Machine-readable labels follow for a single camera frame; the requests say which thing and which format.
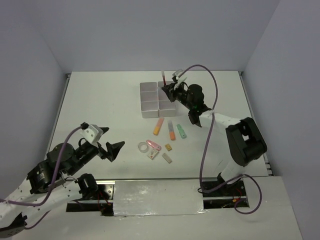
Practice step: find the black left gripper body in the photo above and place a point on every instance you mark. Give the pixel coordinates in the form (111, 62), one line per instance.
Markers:
(87, 153)

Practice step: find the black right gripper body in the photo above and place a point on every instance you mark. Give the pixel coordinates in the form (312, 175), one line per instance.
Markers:
(180, 94)

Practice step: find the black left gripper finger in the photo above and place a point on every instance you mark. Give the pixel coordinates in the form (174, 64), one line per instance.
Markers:
(103, 130)
(113, 150)

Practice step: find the red pen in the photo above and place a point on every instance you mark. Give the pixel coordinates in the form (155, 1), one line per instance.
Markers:
(163, 78)

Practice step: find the pink utility knife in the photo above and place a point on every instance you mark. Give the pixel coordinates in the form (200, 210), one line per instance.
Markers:
(153, 145)

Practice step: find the small yellow box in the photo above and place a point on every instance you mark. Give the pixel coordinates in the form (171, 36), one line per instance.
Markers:
(168, 147)

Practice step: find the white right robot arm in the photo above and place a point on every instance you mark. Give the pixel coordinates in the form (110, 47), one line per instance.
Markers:
(245, 141)

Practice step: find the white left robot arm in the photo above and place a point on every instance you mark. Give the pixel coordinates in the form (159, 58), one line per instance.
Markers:
(51, 183)

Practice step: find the white right divided container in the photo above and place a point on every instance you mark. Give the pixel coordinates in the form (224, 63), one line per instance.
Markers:
(166, 108)

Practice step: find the white divided container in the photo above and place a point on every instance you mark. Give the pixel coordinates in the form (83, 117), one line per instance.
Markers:
(166, 108)
(149, 102)

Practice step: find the white left divided container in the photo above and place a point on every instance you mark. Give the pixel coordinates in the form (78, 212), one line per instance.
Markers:
(149, 102)

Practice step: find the clear tape roll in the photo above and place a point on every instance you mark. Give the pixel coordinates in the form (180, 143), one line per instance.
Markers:
(143, 147)

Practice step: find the orange highlighter clear cap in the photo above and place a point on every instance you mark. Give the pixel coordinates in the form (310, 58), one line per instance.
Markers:
(171, 130)

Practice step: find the pink yellow highlighter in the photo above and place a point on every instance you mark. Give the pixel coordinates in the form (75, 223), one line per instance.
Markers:
(158, 126)

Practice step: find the white red staple box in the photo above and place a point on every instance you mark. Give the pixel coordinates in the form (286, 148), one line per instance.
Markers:
(152, 154)

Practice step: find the white eraser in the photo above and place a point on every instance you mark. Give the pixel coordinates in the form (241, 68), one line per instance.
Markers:
(167, 158)

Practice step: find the silver foil cover plate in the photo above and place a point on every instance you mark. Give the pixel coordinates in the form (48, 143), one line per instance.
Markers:
(157, 198)

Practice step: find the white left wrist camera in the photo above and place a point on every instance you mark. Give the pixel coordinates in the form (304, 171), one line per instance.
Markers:
(92, 134)

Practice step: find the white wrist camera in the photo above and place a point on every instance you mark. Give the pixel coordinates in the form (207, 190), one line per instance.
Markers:
(178, 78)
(92, 134)

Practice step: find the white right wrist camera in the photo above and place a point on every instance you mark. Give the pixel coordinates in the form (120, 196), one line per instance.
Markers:
(178, 78)

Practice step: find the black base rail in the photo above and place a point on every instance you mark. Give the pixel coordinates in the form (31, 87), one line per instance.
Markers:
(102, 202)

